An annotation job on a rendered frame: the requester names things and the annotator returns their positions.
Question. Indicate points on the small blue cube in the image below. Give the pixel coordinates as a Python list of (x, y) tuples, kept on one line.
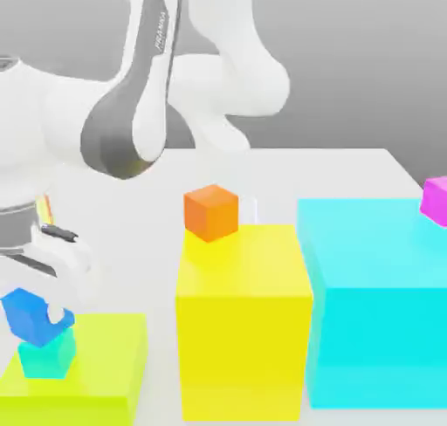
[(26, 319)]

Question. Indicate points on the large lime box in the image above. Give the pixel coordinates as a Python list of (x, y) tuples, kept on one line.
[(101, 363)]

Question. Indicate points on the large yellow box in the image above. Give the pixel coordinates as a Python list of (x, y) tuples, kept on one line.
[(244, 321)]

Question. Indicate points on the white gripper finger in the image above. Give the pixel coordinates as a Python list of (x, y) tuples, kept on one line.
[(55, 313)]

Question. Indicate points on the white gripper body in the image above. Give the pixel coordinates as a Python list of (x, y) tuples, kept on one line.
[(66, 256)]

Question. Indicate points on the small magenta cube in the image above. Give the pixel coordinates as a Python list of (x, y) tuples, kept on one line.
[(436, 199)]

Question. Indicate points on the large cyan box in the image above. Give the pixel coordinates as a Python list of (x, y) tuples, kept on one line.
[(380, 310)]

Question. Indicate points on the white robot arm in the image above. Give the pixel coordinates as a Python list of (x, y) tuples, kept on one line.
[(63, 111)]

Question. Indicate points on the small teal cube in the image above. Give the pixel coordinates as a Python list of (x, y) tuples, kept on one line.
[(45, 361)]

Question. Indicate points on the small orange cube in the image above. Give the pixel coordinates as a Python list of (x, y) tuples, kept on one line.
[(209, 213)]

